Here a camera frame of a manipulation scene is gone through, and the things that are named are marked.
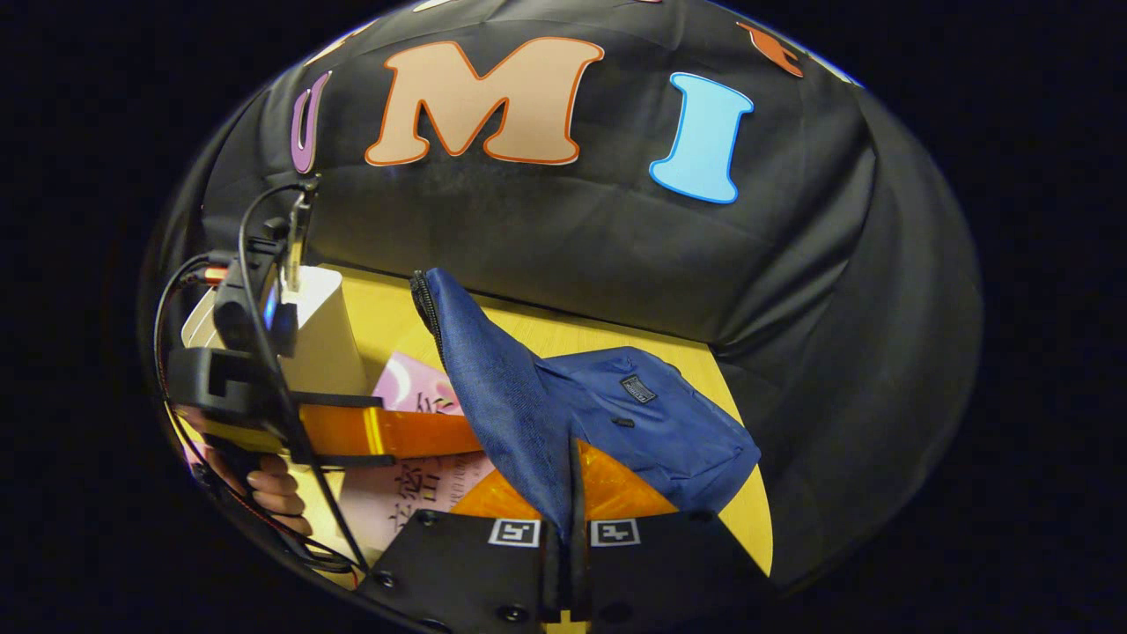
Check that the black backdrop cloth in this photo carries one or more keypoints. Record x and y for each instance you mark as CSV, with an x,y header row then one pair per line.
x,y
792,308

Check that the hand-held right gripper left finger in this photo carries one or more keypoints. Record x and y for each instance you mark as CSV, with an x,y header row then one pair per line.
x,y
458,563

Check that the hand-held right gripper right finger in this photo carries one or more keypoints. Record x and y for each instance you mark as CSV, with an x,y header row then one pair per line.
x,y
669,563

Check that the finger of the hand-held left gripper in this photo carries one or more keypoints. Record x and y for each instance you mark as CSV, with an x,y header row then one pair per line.
x,y
414,431

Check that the blue schoolbag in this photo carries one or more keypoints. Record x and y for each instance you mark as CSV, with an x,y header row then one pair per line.
x,y
546,414

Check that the pink book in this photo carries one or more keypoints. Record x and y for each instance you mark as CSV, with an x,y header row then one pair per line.
x,y
405,497

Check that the white bookshelf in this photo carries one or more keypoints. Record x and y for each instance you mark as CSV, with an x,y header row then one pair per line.
x,y
326,343

